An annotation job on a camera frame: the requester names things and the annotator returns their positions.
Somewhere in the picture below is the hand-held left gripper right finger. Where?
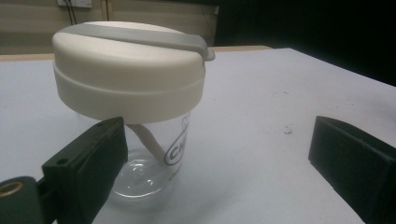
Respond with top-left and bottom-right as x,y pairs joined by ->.
307,115 -> 396,224

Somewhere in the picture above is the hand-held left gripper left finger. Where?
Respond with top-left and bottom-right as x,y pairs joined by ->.
41,116 -> 129,224

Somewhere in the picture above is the clear cup with white lid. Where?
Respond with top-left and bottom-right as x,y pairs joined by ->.
51,21 -> 216,200

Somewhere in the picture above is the black cable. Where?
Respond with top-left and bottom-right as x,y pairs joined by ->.
64,0 -> 75,26
68,0 -> 78,25

